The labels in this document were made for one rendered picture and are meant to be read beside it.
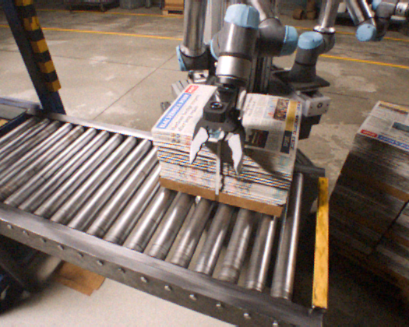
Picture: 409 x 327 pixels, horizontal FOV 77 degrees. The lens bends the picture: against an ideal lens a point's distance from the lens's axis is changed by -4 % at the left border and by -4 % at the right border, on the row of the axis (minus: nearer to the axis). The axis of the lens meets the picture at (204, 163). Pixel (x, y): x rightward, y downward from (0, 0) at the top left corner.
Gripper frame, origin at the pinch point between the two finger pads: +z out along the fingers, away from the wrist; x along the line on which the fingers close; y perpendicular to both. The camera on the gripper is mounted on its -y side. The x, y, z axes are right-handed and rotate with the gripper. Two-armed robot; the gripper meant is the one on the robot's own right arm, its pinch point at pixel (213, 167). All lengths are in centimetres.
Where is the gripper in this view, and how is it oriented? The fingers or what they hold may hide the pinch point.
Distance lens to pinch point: 61.6
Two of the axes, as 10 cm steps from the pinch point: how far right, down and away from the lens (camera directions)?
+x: -9.4, -2.2, 2.5
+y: 2.9, -1.5, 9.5
